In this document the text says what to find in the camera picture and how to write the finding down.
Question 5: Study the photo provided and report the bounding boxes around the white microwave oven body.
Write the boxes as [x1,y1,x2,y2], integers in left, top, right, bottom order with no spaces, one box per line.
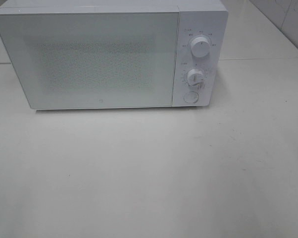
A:
[0,0,228,109]

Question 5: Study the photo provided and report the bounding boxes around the white upper power knob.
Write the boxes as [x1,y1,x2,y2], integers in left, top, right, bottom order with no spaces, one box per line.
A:
[190,36,210,58]

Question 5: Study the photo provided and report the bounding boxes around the white microwave door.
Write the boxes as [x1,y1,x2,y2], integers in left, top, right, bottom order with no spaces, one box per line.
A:
[0,12,178,110]

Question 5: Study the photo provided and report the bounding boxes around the round door release button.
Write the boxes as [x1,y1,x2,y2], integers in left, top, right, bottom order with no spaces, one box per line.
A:
[184,92,199,104]

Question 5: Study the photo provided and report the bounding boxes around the white timer knob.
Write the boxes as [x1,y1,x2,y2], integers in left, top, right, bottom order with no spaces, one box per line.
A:
[186,68,205,87]

